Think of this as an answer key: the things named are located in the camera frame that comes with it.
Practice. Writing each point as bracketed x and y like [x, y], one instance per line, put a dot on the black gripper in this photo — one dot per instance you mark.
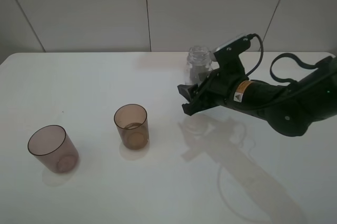
[216, 89]

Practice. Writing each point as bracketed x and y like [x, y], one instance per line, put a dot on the clear plastic water bottle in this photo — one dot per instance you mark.
[198, 63]

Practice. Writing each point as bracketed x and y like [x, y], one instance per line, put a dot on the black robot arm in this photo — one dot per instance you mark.
[289, 108]

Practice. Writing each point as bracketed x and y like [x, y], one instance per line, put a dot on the orange translucent plastic cup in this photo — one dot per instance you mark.
[132, 125]

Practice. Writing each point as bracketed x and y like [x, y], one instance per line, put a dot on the purple translucent plastic cup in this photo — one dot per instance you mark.
[52, 146]

